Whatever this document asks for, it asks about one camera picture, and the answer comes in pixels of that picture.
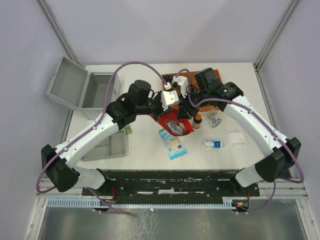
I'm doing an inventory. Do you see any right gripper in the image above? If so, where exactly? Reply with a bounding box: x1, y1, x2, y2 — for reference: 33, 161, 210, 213
175, 88, 210, 121

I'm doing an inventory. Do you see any alcohol wipes plastic bag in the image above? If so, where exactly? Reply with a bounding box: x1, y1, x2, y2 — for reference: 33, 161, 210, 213
166, 120, 187, 136

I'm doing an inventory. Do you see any red first aid pouch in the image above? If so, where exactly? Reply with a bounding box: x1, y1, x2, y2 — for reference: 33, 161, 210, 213
157, 109, 194, 137

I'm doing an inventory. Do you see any colourful bandage packet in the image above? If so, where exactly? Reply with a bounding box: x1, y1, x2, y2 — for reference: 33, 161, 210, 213
205, 111, 223, 129

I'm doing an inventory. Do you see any white gauze packet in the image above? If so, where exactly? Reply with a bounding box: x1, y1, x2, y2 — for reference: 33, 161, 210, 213
225, 127, 247, 148

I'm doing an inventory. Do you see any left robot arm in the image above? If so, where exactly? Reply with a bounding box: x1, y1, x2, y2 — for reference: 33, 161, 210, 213
41, 80, 179, 195

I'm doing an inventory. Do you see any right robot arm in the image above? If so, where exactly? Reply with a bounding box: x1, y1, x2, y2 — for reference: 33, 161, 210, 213
171, 68, 301, 196

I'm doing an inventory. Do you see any brown bottle orange cap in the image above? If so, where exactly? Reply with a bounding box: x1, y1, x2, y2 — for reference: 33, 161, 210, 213
192, 113, 202, 129

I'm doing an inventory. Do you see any small green packet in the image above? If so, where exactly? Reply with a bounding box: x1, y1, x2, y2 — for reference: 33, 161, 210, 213
124, 124, 133, 135

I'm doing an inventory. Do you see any blue cotton swab packet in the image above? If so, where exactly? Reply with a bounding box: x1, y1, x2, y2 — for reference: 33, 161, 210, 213
158, 128, 187, 161

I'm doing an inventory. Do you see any lying white blue bottle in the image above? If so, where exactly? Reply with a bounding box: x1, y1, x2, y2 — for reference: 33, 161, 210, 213
202, 140, 225, 149

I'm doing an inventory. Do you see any wooden compartment tray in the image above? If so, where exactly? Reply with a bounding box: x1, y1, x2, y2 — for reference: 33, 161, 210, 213
162, 67, 227, 112

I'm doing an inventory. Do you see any grey plastic insert tray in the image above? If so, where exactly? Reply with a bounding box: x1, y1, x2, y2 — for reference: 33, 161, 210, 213
81, 130, 128, 162

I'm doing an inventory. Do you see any grey open metal box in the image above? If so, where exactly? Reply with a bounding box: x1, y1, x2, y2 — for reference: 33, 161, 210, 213
46, 56, 121, 120

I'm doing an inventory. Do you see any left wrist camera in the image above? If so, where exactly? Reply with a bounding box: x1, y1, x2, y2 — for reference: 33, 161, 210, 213
160, 90, 180, 111

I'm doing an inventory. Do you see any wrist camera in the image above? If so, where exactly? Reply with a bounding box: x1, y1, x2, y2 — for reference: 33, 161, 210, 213
171, 76, 189, 98
160, 90, 180, 111

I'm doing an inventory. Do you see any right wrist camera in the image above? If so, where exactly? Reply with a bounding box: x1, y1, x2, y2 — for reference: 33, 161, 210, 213
171, 76, 189, 98

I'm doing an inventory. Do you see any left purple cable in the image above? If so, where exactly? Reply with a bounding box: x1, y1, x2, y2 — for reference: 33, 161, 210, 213
36, 61, 171, 216

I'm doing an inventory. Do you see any purple cable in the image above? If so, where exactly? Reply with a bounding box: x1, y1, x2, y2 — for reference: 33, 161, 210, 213
36, 61, 171, 216
174, 68, 305, 215

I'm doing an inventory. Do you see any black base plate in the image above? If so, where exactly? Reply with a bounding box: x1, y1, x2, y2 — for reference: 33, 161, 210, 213
95, 170, 260, 205

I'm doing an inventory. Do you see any white slotted cable duct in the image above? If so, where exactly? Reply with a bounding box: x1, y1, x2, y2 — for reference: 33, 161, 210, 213
47, 197, 237, 209

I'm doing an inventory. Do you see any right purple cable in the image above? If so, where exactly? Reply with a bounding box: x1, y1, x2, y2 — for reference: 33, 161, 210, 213
174, 68, 305, 215

